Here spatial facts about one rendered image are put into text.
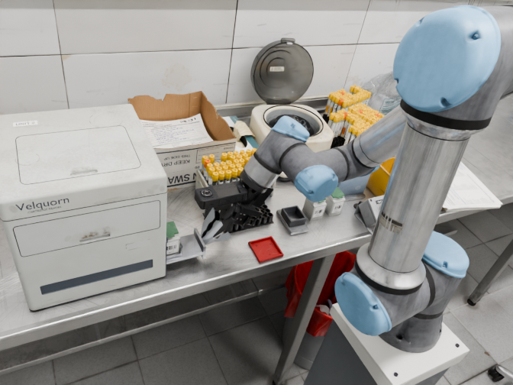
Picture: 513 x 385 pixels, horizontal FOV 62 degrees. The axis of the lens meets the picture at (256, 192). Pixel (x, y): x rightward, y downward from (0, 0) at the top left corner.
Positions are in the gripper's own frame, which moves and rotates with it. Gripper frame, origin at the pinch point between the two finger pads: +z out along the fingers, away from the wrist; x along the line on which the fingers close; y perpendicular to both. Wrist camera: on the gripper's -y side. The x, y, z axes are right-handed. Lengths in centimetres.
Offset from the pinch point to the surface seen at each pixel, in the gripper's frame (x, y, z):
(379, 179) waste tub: 6, 51, -31
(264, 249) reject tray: -3.9, 16.0, -3.9
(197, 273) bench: -5.5, 0.0, 5.5
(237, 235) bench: 2.8, 12.0, -1.4
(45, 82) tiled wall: 59, -29, 2
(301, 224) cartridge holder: 0.0, 26.4, -11.8
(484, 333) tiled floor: -20, 172, 7
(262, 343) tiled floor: 14, 81, 60
